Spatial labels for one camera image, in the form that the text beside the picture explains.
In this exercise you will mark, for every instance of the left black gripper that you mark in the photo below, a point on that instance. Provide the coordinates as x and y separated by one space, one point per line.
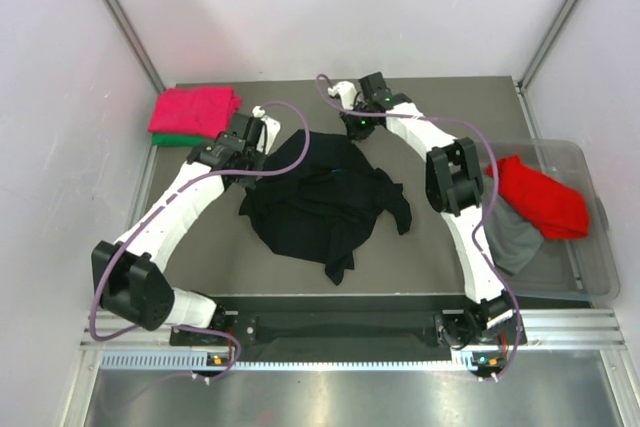
260 157

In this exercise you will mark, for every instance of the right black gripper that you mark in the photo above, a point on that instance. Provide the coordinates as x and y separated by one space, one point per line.
352 130

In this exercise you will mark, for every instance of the black t shirt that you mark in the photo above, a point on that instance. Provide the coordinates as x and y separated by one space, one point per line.
325 208

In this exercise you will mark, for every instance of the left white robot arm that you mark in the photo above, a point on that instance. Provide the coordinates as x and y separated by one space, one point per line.
128 274

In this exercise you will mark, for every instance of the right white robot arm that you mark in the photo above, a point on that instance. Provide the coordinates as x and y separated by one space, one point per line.
453 186

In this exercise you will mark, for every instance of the folded pink t shirt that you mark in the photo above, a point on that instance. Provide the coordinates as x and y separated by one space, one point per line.
200 111

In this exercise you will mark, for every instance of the folded green t shirt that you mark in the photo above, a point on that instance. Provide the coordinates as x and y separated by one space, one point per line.
175 140

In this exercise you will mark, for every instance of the grey t shirt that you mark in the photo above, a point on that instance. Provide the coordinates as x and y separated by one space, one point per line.
513 241

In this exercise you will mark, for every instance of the red t shirt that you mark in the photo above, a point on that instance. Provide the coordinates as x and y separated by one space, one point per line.
557 211

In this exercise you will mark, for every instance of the clear plastic bin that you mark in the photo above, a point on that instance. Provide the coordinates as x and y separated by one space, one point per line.
576 270

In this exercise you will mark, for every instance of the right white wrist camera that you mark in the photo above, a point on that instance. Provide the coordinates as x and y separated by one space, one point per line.
345 93

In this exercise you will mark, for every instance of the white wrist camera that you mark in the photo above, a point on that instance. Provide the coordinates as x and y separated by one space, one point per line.
269 130
345 93

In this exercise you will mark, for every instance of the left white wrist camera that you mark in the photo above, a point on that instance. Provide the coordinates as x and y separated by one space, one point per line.
269 130

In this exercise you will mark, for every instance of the slotted grey cable duct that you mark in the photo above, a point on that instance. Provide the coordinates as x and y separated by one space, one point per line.
202 361

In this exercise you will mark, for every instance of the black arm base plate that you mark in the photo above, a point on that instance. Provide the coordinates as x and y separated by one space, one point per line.
384 327

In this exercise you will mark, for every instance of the aluminium frame rail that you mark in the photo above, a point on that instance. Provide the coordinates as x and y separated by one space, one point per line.
546 329

